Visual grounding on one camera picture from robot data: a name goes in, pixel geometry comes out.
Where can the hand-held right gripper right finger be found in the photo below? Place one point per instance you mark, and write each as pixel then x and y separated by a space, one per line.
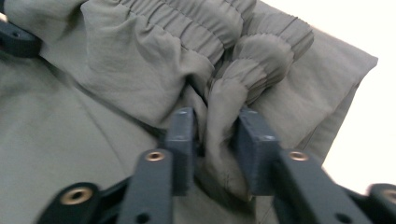
pixel 258 155

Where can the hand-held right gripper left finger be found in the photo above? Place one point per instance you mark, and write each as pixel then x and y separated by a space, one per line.
pixel 183 149

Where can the olive green shorts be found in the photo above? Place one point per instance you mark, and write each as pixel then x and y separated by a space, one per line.
pixel 93 109

